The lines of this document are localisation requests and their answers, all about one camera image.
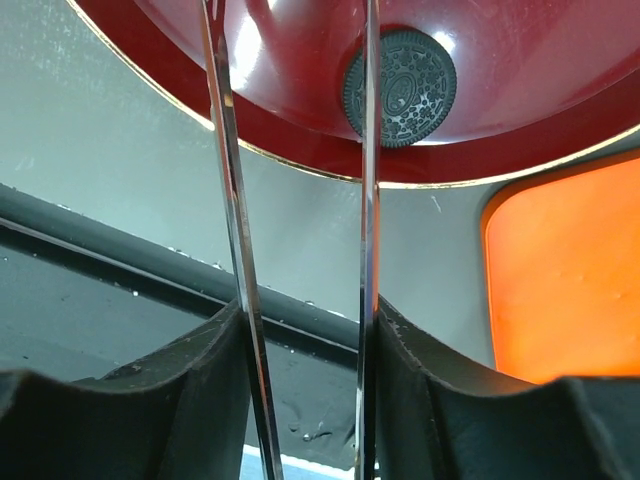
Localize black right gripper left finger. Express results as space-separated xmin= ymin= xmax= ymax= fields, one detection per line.
xmin=1 ymin=303 xmax=250 ymax=479

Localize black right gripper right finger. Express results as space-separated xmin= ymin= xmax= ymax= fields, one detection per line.
xmin=376 ymin=301 xmax=639 ymax=479

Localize metal tongs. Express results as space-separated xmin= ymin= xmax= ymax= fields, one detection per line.
xmin=199 ymin=1 xmax=381 ymax=479

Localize orange box lid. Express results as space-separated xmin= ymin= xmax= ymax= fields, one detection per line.
xmin=481 ymin=150 xmax=639 ymax=384

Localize black cookie bottom-right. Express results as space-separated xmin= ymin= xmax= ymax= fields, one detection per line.
xmin=341 ymin=30 xmax=459 ymax=150

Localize red round tray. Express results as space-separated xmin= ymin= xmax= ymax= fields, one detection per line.
xmin=67 ymin=0 xmax=640 ymax=190

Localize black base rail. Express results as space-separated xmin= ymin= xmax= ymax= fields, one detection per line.
xmin=1 ymin=186 xmax=357 ymax=479

